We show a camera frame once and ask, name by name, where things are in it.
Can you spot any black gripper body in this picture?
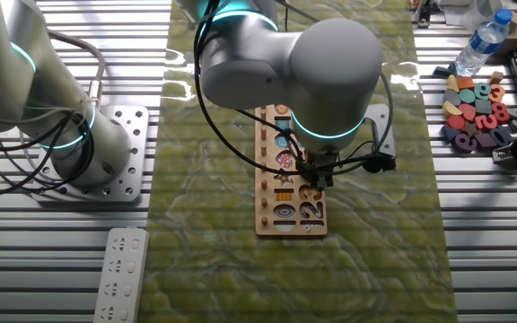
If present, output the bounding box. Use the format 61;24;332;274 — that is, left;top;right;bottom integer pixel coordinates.
305;150;336;179

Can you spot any wooden number shape puzzle board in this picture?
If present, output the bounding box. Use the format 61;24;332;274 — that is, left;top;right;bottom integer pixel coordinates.
254;103;329;238

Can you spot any dark blue shape piece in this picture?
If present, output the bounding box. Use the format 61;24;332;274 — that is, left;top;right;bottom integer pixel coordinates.
441;124;461;143

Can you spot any grey shape piece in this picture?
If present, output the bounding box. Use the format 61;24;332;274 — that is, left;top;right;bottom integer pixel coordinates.
442;88;462;107

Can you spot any green marble pattern mat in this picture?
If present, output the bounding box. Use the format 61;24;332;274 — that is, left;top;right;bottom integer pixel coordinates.
136;0;460;323

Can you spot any purple number nine piece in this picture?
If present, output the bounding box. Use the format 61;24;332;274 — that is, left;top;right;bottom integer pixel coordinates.
453;132;478;153

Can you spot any yellow semicircle piece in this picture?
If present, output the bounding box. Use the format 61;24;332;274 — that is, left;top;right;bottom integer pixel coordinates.
442;100;464;118

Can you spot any red circle piece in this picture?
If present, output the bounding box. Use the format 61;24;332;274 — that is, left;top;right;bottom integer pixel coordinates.
446;114;467;131

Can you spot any brown star piece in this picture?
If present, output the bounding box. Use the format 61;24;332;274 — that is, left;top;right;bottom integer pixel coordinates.
460;120;481;138

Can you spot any dark teal block piece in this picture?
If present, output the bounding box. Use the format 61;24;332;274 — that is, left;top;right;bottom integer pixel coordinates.
433;63;458;78

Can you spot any red heart piece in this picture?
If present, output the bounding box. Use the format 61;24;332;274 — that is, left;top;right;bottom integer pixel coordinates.
458;102;478;122

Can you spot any purple rectangle piece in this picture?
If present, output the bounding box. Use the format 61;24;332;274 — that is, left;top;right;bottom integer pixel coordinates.
474;132;498;151

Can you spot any orange block piece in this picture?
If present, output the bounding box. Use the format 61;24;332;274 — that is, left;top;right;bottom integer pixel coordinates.
455;75;476;91

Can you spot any teal square piece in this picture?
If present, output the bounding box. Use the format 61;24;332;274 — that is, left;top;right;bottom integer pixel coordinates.
474;98;494;116

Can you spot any teal number six piece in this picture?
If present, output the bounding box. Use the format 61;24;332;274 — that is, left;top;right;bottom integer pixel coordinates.
473;82;493;100

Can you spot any red number two piece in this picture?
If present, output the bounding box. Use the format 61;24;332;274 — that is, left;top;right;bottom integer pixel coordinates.
474;113;499;132

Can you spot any dark blue number zero piece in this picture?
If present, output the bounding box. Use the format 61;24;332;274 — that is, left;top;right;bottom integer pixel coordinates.
489;127;514;148

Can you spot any red number eight piece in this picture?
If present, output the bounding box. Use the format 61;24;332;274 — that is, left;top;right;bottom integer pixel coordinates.
490;101;512;125

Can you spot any orange number three piece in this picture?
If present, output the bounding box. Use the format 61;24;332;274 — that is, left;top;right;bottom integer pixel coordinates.
486;83;507;104

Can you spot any clear water bottle blue cap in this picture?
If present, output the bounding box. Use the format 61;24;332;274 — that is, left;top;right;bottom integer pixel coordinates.
454;7;514;77

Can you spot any white power strip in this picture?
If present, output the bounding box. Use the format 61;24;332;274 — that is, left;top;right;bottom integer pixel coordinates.
92;226;151;323

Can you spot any light wooden box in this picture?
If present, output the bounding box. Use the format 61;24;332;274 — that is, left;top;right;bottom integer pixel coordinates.
498;11;517;56

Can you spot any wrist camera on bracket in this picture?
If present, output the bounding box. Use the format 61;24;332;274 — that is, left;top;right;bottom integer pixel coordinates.
360;103;398;175

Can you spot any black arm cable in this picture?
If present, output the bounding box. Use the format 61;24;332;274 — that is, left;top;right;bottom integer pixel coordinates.
193;0;397;179

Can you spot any black camera stand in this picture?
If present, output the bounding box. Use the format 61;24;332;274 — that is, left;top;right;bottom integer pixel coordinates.
408;0;434;29

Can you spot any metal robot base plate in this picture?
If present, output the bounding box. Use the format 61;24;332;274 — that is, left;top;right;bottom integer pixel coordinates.
31;105;151;203

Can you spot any black base cable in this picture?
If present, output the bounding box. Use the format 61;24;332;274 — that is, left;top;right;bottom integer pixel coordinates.
0;98;99;198

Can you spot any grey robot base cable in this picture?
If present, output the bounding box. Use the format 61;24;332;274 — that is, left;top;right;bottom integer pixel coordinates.
42;27;107;107

